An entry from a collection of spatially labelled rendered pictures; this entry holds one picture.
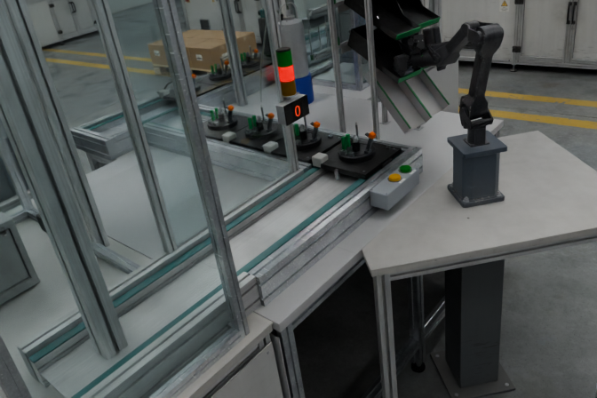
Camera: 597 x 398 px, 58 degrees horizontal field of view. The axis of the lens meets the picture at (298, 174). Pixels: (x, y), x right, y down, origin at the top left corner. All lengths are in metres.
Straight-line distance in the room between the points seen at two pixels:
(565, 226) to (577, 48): 4.08
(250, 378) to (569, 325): 1.68
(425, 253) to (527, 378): 1.00
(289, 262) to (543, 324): 1.51
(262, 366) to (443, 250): 0.63
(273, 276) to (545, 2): 4.67
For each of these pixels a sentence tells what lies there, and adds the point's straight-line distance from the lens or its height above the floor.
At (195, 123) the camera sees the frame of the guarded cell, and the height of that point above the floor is 1.46.
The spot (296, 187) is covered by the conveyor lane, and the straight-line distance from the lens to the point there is 1.92.
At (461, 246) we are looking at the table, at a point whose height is 0.86.
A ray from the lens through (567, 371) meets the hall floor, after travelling 2.58.
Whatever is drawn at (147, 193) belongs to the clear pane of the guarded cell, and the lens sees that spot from 1.12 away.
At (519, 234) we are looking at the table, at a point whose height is 0.86.
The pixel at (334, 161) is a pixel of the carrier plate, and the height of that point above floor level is 0.97.
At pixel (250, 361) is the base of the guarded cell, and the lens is 1.48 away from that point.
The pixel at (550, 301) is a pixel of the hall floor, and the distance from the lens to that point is 2.89.
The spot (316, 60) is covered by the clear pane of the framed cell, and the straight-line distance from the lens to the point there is 3.16.
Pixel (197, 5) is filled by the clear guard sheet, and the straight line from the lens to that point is 1.60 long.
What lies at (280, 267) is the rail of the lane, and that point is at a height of 0.94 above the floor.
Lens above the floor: 1.85
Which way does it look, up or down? 27 degrees down
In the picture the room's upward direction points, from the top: 8 degrees counter-clockwise
